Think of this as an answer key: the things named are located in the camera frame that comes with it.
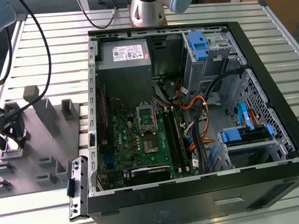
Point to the black RAM slot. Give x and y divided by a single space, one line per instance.
176 141
173 142
180 141

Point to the CPU socket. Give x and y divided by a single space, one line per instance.
151 144

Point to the grey metal disk bay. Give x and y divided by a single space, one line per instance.
250 145

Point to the green motherboard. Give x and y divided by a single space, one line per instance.
116 156

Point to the grey power supply unit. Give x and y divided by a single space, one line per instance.
124 53

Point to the black graphics card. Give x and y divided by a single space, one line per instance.
150 172

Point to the blue board connector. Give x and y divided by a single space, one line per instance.
110 163

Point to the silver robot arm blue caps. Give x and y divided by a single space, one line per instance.
148 8

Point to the grey metal drive cage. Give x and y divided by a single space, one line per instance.
211 71

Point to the grey parts rack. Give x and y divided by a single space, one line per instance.
43 153

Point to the black plastic fan duct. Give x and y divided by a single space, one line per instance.
167 58

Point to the hard disk in blue carrier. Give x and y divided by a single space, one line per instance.
254 135

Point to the black open PC case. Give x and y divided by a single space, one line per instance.
180 206

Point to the blue plastic drive latch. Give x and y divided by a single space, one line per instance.
198 45

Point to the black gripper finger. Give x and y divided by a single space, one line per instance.
19 128
3 145

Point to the grey card retention bracket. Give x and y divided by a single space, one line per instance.
79 181

